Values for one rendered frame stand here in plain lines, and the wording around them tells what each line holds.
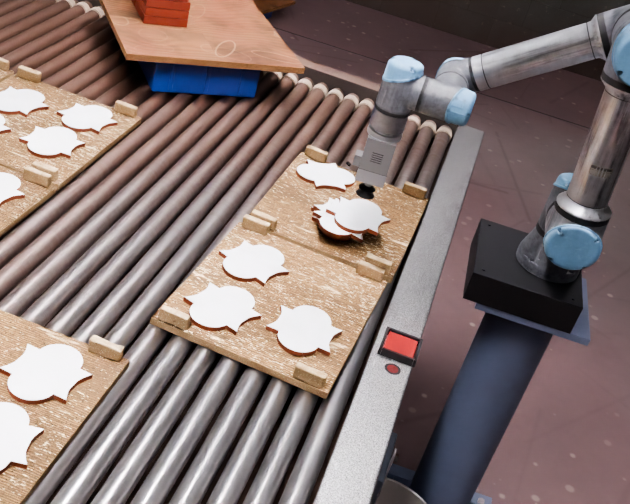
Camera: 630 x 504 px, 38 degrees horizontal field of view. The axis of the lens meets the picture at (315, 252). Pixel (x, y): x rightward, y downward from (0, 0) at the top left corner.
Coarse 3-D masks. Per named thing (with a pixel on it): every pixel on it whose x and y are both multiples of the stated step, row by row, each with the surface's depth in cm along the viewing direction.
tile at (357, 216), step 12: (348, 204) 205; (360, 204) 207; (372, 204) 208; (336, 216) 199; (348, 216) 201; (360, 216) 202; (372, 216) 203; (348, 228) 197; (360, 228) 198; (372, 228) 199
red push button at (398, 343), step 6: (390, 336) 178; (396, 336) 178; (402, 336) 179; (390, 342) 176; (396, 342) 177; (402, 342) 177; (408, 342) 178; (414, 342) 178; (390, 348) 175; (396, 348) 175; (402, 348) 176; (408, 348) 176; (414, 348) 177; (408, 354) 175
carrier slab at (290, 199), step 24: (288, 168) 224; (288, 192) 214; (312, 192) 217; (336, 192) 219; (384, 192) 225; (288, 216) 205; (312, 216) 207; (384, 216) 215; (408, 216) 218; (288, 240) 198; (312, 240) 199; (384, 240) 206; (408, 240) 209
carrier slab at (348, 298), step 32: (288, 256) 191; (320, 256) 194; (192, 288) 174; (256, 288) 179; (288, 288) 182; (320, 288) 184; (352, 288) 187; (384, 288) 191; (160, 320) 164; (256, 320) 171; (352, 320) 178; (224, 352) 162; (256, 352) 163
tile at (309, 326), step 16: (288, 320) 171; (304, 320) 173; (320, 320) 174; (288, 336) 167; (304, 336) 168; (320, 336) 170; (336, 336) 172; (288, 352) 165; (304, 352) 165; (320, 352) 167
